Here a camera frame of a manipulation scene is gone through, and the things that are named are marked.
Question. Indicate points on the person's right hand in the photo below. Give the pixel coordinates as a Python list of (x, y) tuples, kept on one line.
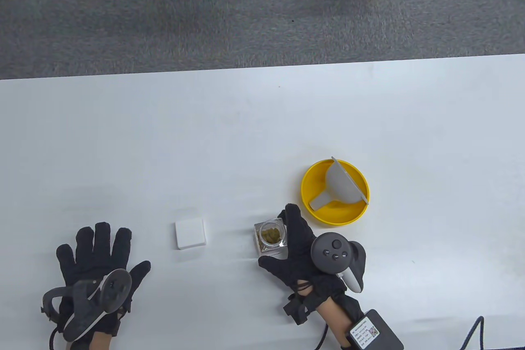
[(299, 268)]

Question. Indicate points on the person's left hand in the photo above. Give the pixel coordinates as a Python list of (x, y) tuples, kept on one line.
[(100, 259)]

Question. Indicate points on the clear square coffee jar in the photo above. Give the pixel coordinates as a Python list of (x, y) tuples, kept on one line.
[(266, 249)]

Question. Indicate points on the pile of green raisins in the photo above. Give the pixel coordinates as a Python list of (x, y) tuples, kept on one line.
[(271, 235)]

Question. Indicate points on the yellow bowl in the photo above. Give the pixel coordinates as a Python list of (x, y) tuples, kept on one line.
[(340, 214)]

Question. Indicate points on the white square jar lid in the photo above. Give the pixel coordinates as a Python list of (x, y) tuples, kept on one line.
[(190, 234)]

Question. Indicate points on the grey funnel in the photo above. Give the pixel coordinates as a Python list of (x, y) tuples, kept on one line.
[(342, 184)]

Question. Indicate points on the person's right forearm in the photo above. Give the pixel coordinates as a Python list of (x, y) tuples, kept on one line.
[(334, 319)]

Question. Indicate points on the person's left forearm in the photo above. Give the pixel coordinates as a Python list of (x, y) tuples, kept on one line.
[(100, 342)]

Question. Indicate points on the grey tracking controller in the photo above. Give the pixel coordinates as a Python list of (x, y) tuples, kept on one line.
[(332, 253), (117, 290)]

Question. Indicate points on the black glove sensor clip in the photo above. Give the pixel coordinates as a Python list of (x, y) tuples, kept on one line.
[(296, 311)]

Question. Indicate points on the black wrist box with label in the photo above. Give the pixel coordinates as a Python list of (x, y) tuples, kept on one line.
[(375, 331)]

